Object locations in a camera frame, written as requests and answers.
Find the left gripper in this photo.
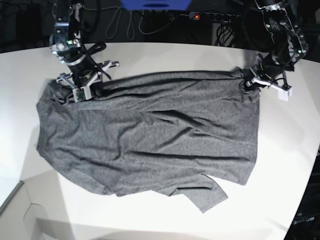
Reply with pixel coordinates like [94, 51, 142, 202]
[243, 64, 293, 101]

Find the blue box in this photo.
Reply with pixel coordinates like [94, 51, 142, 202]
[120, 0, 191, 11]

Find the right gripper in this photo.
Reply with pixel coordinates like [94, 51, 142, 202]
[55, 59, 121, 103]

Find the white chair at table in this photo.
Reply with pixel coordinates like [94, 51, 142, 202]
[0, 181, 75, 240]

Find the grey t-shirt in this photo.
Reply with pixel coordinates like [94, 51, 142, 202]
[36, 70, 260, 212]

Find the black cable bundle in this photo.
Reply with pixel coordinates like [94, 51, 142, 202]
[212, 22, 236, 48]

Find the grey hanging cable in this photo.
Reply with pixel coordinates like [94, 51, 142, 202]
[104, 7, 176, 40]

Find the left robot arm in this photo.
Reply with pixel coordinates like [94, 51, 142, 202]
[241, 0, 309, 102]

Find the black power strip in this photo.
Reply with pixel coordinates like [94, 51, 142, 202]
[188, 11, 242, 23]

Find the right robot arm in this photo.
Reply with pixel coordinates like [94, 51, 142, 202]
[49, 0, 120, 103]

